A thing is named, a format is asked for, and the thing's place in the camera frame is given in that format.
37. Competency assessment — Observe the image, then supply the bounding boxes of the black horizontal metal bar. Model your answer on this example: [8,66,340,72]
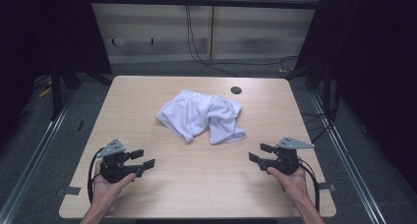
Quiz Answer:
[88,0,325,11]

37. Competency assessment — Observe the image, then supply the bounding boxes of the black wall cable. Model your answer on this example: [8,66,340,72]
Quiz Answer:
[184,4,300,79]

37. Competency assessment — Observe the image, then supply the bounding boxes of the person's left hand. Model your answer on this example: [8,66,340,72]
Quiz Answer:
[91,159,138,215]

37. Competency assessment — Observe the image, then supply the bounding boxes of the person's right hand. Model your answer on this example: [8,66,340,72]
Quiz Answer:
[267,165,310,207]

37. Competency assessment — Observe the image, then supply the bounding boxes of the white towel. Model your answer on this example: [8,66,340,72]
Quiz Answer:
[155,88,248,145]

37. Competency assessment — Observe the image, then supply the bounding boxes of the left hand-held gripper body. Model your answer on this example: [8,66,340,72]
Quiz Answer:
[96,139,147,185]

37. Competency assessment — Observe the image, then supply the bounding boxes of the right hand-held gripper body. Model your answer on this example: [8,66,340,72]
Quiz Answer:
[258,136,316,176]

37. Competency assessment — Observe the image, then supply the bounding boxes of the dark curtain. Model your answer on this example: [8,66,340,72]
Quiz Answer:
[0,0,113,149]
[294,0,417,194]

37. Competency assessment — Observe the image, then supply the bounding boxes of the yellow floor object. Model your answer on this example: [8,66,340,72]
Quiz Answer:
[37,85,53,99]

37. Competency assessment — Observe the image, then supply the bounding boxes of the grey tape strip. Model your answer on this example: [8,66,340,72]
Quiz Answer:
[316,182,337,193]
[56,186,82,197]

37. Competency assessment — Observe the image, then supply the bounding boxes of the black metal stand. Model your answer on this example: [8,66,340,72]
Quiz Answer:
[284,61,340,120]
[48,58,114,122]

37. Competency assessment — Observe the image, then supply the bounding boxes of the black floor cables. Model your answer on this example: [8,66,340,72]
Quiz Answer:
[300,81,342,144]

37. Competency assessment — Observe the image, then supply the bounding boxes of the metal floor rail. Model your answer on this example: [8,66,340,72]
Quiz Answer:
[308,89,389,224]
[0,87,82,224]

